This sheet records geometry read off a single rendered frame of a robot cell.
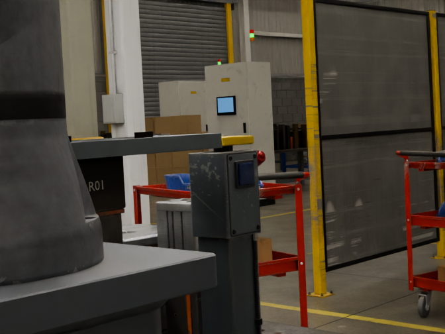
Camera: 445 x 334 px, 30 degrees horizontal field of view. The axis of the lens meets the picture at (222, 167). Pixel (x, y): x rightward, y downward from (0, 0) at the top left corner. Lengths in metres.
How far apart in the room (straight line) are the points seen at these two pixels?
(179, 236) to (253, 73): 10.22
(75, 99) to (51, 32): 7.87
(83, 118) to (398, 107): 3.37
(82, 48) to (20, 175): 8.02
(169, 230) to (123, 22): 4.00
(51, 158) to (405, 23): 6.21
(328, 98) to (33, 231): 5.29
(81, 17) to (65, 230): 8.06
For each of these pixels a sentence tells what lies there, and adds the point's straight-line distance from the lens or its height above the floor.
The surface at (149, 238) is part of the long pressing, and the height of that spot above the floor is 1.00.
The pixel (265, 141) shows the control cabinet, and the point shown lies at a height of 0.90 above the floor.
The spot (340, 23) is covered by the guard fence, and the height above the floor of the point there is 1.83.
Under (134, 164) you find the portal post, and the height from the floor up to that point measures 0.95.
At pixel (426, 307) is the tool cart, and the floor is 0.07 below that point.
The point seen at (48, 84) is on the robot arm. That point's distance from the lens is 0.48.
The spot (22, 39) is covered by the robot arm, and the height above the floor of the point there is 1.23.
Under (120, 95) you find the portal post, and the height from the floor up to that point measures 1.38.
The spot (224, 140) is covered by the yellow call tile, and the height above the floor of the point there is 1.16.
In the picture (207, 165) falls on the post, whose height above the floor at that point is 1.12.
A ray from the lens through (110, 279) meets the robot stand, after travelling 0.44.
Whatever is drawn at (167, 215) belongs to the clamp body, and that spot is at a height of 1.04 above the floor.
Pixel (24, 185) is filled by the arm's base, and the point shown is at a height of 1.15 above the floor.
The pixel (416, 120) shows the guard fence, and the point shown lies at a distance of 6.67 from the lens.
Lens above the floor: 1.18
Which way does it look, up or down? 3 degrees down
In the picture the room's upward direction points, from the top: 3 degrees counter-clockwise
